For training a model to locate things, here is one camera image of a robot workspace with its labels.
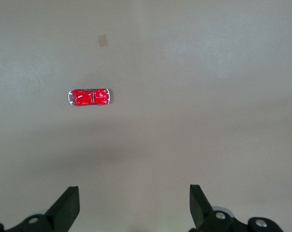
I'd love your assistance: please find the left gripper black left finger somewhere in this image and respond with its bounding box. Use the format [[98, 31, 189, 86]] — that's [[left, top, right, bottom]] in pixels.
[[0, 186, 80, 232]]

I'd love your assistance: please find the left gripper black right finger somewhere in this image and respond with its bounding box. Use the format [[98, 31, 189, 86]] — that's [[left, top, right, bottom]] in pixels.
[[188, 184, 284, 232]]

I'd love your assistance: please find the red beetle toy car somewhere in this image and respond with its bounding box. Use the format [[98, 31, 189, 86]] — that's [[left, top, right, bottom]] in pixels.
[[67, 88, 112, 107]]

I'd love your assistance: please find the brown tape patch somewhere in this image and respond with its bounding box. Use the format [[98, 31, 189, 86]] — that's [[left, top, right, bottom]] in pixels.
[[97, 34, 109, 47]]

